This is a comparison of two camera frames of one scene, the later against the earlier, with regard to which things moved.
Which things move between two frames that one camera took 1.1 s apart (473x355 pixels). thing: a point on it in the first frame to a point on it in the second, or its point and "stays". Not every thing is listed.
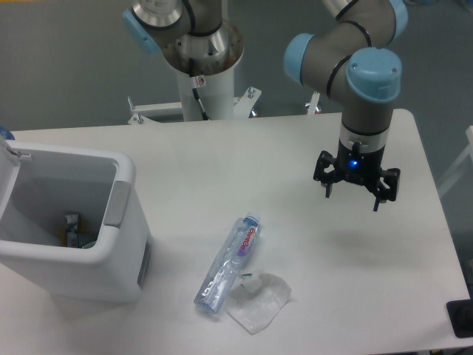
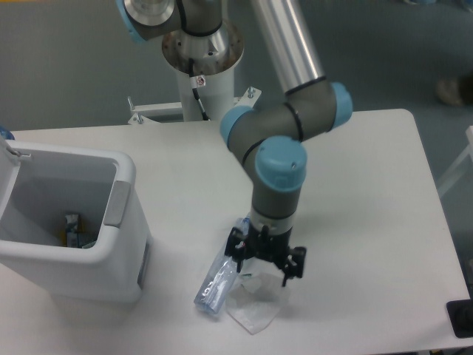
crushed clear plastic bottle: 216,288 stays
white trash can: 38,185 stays
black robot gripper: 360,168 to 272,247
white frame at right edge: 468,151 stays
